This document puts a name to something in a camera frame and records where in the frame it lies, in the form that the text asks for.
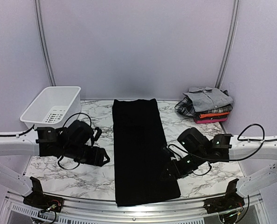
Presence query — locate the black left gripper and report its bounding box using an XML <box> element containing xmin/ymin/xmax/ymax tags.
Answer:
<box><xmin>62</xmin><ymin>144</ymin><xmax>110</xmax><ymax>167</ymax></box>

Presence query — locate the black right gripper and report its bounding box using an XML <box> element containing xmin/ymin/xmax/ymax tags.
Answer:
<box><xmin>159</xmin><ymin>148</ymin><xmax>207</xmax><ymax>181</ymax></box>

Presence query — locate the black garment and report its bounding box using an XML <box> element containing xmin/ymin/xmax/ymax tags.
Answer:
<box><xmin>112</xmin><ymin>99</ymin><xmax>181</xmax><ymax>207</ymax></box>

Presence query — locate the grey button-up shirt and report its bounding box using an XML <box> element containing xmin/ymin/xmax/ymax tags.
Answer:
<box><xmin>183</xmin><ymin>87</ymin><xmax>234</xmax><ymax>112</ymax></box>

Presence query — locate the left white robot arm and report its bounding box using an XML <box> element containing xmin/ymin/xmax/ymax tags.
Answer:
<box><xmin>0</xmin><ymin>127</ymin><xmax>110</xmax><ymax>208</ymax></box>

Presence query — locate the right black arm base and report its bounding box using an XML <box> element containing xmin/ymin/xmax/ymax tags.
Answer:
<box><xmin>203</xmin><ymin>178</ymin><xmax>245</xmax><ymax>214</ymax></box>

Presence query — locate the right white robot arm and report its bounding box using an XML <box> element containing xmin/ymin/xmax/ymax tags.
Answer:
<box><xmin>160</xmin><ymin>127</ymin><xmax>277</xmax><ymax>209</ymax></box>

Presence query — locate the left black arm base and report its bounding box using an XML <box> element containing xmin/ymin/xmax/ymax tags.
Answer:
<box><xmin>23</xmin><ymin>177</ymin><xmax>63</xmax><ymax>212</ymax></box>

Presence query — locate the white plastic laundry bin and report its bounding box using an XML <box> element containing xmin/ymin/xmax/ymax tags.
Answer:
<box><xmin>20</xmin><ymin>86</ymin><xmax>81</xmax><ymax>128</ymax></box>

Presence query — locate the pink folded garment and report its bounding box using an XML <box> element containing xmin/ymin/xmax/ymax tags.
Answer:
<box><xmin>194</xmin><ymin>117</ymin><xmax>228</xmax><ymax>124</ymax></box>

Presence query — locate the orange folded garment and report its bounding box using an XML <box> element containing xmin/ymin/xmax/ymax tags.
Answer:
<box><xmin>199</xmin><ymin>112</ymin><xmax>230</xmax><ymax>119</ymax></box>

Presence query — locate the black white plaid shirt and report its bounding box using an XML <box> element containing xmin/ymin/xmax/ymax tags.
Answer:
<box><xmin>174</xmin><ymin>91</ymin><xmax>232</xmax><ymax>117</ymax></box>

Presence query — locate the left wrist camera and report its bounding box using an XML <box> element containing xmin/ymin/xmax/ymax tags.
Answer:
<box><xmin>63</xmin><ymin>120</ymin><xmax>95</xmax><ymax>145</ymax></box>

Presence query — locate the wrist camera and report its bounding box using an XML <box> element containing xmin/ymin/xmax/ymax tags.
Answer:
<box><xmin>63</xmin><ymin>120</ymin><xmax>95</xmax><ymax>145</ymax></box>
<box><xmin>177</xmin><ymin>127</ymin><xmax>210</xmax><ymax>155</ymax></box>

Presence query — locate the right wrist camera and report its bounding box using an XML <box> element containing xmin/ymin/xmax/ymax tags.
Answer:
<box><xmin>177</xmin><ymin>127</ymin><xmax>210</xmax><ymax>155</ymax></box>

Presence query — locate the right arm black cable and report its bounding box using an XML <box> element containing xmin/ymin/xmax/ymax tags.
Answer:
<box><xmin>167</xmin><ymin>123</ymin><xmax>265</xmax><ymax>176</ymax></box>

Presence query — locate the aluminium front frame rail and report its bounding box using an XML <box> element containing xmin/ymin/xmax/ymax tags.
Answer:
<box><xmin>3</xmin><ymin>184</ymin><xmax>270</xmax><ymax>224</ymax></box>

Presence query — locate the left aluminium wall post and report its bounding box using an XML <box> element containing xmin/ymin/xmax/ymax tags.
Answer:
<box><xmin>34</xmin><ymin>0</ymin><xmax>56</xmax><ymax>86</ymax></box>

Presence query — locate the aluminium wall post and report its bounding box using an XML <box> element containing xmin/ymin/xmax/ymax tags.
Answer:
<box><xmin>34</xmin><ymin>0</ymin><xmax>56</xmax><ymax>86</ymax></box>
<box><xmin>215</xmin><ymin>0</ymin><xmax>240</xmax><ymax>89</ymax></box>

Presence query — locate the right aluminium wall post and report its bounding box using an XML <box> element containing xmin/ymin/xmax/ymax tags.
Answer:
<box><xmin>215</xmin><ymin>0</ymin><xmax>240</xmax><ymax>89</ymax></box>

